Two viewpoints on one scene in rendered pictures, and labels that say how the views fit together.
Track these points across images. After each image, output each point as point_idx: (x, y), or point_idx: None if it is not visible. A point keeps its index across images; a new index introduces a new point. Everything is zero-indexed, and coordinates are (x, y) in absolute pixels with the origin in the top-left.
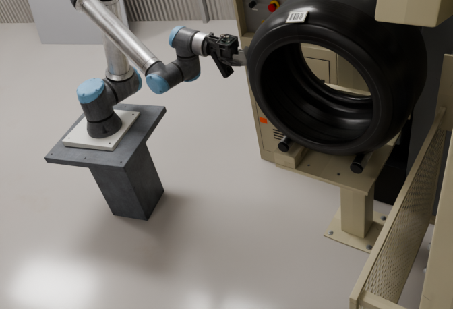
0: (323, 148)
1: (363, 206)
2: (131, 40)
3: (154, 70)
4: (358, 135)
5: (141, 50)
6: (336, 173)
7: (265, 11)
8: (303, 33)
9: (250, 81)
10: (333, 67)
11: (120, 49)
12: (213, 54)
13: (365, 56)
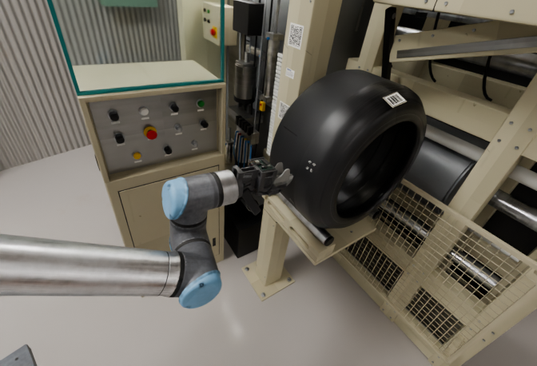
0: (364, 215)
1: (284, 255)
2: (102, 254)
3: (193, 270)
4: (385, 188)
5: (141, 256)
6: (349, 232)
7: (137, 141)
8: (399, 113)
9: (326, 193)
10: (222, 169)
11: (77, 293)
12: (247, 192)
13: (425, 118)
